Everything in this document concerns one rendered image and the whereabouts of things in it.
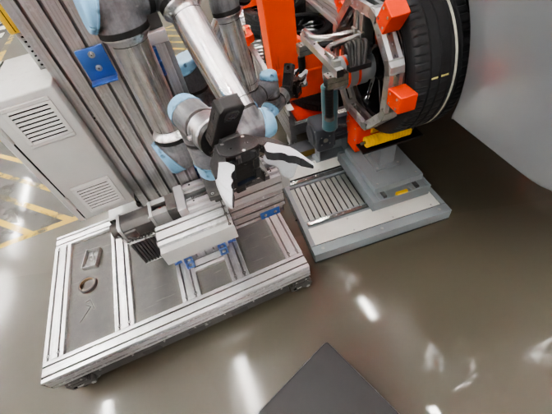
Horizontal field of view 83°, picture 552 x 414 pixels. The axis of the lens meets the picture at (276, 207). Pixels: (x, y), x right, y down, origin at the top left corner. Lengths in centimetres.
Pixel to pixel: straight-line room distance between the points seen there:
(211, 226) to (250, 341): 75
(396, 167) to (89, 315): 182
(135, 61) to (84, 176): 50
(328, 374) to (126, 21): 118
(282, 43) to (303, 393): 163
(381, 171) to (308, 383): 123
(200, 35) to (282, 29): 110
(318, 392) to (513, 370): 88
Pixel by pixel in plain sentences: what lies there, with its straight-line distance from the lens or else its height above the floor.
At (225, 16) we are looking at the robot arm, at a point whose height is 123.
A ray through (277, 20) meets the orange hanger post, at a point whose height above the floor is 99.
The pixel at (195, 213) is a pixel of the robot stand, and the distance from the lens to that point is 117.
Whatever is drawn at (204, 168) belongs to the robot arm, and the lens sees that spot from 73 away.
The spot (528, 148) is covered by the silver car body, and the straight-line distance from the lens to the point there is 126.
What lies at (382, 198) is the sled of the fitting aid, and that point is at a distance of 189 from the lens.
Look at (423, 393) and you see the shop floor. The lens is 163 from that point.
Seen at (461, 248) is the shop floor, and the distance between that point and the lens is 199.
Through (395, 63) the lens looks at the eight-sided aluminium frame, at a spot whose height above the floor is 97.
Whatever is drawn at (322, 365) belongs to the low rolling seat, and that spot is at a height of 34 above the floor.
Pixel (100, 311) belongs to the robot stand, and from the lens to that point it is 182.
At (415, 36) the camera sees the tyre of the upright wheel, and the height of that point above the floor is 105.
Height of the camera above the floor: 156
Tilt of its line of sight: 48 degrees down
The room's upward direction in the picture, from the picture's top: 12 degrees counter-clockwise
